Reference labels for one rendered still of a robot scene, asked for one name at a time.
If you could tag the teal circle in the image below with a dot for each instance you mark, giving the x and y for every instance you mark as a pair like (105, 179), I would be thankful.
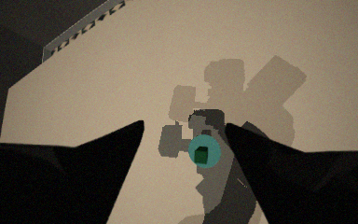
(214, 150)

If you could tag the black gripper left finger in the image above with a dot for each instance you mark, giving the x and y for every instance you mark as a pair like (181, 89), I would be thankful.
(92, 174)

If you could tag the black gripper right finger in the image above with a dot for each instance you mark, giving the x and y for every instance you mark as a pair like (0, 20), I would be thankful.
(284, 179)

